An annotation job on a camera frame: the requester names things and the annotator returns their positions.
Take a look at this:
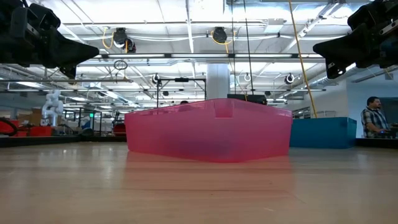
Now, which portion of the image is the red storage bin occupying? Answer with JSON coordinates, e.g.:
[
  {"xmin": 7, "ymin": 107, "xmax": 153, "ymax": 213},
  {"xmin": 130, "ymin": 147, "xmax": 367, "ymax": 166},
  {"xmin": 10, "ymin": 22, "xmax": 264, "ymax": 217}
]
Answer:
[{"xmin": 29, "ymin": 126, "xmax": 53, "ymax": 137}]

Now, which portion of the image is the pink translucent plastic bin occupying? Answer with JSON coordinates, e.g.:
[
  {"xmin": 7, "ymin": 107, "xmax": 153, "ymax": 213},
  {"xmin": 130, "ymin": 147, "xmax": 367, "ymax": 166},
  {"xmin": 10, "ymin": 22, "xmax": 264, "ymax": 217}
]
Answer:
[{"xmin": 124, "ymin": 98, "xmax": 294, "ymax": 164}]

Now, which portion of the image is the white round column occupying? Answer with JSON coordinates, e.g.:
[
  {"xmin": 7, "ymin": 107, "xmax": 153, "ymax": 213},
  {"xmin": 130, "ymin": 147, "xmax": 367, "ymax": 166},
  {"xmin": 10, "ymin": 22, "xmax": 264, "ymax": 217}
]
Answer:
[{"xmin": 206, "ymin": 63, "xmax": 231, "ymax": 100}]

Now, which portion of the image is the yellow hanging cable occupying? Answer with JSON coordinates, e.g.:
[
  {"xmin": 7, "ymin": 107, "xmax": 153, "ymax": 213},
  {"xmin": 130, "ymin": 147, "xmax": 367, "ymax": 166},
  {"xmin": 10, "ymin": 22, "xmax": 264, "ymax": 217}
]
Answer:
[{"xmin": 288, "ymin": 0, "xmax": 318, "ymax": 119}]

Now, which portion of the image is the brown cardboard box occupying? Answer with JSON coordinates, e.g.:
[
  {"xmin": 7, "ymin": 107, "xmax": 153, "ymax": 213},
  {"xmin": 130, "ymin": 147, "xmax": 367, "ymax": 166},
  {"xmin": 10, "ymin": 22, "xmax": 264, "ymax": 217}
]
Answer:
[{"xmin": 18, "ymin": 108, "xmax": 43, "ymax": 127}]

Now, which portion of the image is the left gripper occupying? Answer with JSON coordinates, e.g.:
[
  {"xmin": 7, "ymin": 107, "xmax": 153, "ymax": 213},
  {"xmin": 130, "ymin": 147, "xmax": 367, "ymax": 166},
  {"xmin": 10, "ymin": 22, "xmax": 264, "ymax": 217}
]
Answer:
[{"xmin": 0, "ymin": 0, "xmax": 100, "ymax": 80}]

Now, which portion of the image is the long ceiling light strip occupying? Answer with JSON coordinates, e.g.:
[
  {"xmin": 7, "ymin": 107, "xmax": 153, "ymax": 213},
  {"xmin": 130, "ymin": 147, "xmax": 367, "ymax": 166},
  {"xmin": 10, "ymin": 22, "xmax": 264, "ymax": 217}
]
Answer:
[{"xmin": 77, "ymin": 53, "xmax": 326, "ymax": 60}]

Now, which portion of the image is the teal plastic bin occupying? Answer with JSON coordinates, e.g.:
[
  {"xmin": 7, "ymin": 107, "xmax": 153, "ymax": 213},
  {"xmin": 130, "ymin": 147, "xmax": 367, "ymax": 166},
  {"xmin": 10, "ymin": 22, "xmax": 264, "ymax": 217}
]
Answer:
[{"xmin": 289, "ymin": 117, "xmax": 358, "ymax": 149}]

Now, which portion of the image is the black rectangular box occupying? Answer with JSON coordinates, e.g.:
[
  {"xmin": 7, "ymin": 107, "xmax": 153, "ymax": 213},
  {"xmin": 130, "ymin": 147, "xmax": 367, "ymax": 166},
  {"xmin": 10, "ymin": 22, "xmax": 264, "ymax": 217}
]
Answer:
[{"xmin": 226, "ymin": 93, "xmax": 268, "ymax": 105}]

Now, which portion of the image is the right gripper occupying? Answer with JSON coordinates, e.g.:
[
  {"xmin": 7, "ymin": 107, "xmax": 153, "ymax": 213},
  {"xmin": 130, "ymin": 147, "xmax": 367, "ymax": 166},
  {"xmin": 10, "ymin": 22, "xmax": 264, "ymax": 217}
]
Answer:
[{"xmin": 312, "ymin": 0, "xmax": 398, "ymax": 80}]

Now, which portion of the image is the thin black hanging cable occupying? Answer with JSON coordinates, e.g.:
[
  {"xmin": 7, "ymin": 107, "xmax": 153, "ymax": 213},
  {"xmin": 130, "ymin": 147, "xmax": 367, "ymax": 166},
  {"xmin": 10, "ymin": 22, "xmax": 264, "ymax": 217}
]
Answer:
[{"xmin": 230, "ymin": 0, "xmax": 236, "ymax": 95}]

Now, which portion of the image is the black aluminium table frame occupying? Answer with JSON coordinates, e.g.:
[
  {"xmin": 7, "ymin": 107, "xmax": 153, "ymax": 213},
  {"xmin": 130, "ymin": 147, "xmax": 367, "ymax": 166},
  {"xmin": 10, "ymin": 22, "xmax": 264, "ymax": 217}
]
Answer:
[{"xmin": 0, "ymin": 136, "xmax": 398, "ymax": 149}]

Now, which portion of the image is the black coiled cable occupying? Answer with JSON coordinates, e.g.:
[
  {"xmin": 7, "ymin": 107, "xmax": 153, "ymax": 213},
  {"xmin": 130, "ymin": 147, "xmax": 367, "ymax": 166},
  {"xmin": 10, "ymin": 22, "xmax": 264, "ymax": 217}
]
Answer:
[{"xmin": 113, "ymin": 59, "xmax": 128, "ymax": 71}]

